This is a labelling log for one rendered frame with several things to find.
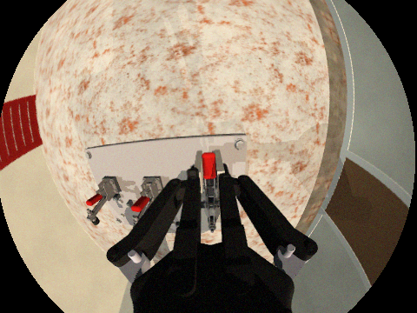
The grey fixture plate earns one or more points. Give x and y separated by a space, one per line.
167 157

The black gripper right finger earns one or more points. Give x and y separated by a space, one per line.
290 248

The toggle clamp with red handle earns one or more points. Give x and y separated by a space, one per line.
151 186

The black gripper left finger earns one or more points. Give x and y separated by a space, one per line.
132 255

